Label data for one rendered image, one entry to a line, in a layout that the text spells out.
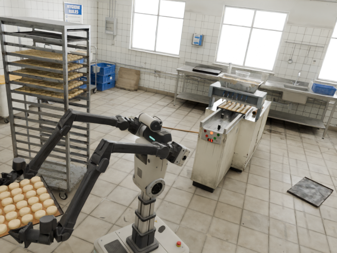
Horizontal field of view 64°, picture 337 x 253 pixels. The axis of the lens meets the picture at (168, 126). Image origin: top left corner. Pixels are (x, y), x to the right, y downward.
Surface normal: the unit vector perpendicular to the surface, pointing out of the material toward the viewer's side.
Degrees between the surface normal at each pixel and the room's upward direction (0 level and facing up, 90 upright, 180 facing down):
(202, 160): 90
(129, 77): 69
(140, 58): 90
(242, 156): 90
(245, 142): 90
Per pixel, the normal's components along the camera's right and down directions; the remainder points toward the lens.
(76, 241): 0.11, -0.92
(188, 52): -0.34, 0.33
